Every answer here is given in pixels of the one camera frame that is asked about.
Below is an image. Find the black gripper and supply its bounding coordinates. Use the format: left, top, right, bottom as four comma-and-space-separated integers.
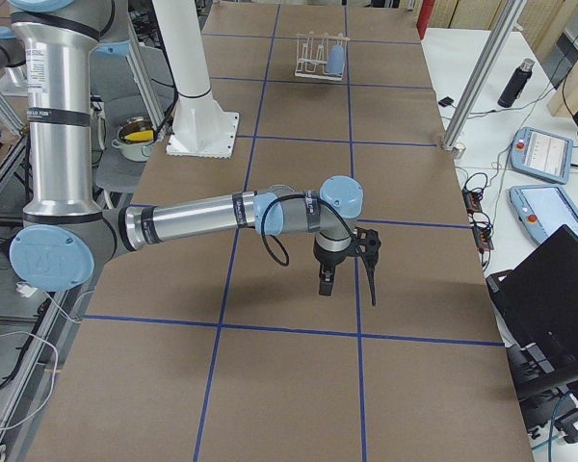
313, 238, 352, 295

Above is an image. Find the light blue plastic cup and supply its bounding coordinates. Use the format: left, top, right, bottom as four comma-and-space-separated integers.
326, 44, 345, 77

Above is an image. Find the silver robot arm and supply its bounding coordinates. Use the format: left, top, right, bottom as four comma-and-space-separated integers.
10, 1, 379, 295
0, 26, 27, 89

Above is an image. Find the orange black power strip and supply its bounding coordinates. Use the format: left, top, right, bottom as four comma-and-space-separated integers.
462, 189, 493, 253

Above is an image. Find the small black device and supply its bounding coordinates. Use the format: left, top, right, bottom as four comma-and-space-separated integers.
438, 96, 454, 107

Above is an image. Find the black laptop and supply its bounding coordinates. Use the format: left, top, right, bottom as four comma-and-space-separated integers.
486, 225, 578, 399

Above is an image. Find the lower blue teach pendant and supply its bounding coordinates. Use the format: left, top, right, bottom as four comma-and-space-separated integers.
509, 185, 578, 244

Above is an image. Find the blue teach pendant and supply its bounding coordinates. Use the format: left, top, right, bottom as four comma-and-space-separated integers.
510, 127, 574, 184
509, 185, 578, 244

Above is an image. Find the steel pot with banana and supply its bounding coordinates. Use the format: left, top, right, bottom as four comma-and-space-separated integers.
111, 116, 155, 163

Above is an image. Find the upper blue teach pendant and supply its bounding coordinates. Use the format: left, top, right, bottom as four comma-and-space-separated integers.
510, 127, 574, 184

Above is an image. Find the black water bottle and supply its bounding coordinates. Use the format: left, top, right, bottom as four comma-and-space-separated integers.
497, 58, 536, 109

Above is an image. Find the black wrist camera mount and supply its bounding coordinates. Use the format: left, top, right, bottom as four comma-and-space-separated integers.
354, 227, 381, 268

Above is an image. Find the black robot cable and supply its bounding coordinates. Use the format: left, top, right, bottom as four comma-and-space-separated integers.
261, 192, 380, 307

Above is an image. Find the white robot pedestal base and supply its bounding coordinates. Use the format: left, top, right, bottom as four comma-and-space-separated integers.
153, 0, 239, 158

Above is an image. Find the white wire cup rack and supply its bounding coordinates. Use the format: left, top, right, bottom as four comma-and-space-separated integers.
294, 32, 351, 82

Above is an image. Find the aluminium frame post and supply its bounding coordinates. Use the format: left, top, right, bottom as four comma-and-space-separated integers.
441, 0, 527, 159

